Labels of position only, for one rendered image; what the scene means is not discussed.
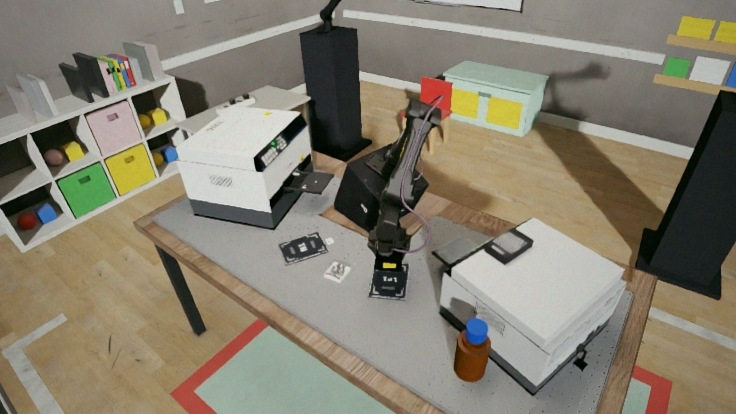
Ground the brown bottle with blue cap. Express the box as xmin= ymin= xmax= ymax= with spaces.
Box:
xmin=453 ymin=318 xmax=491 ymax=382

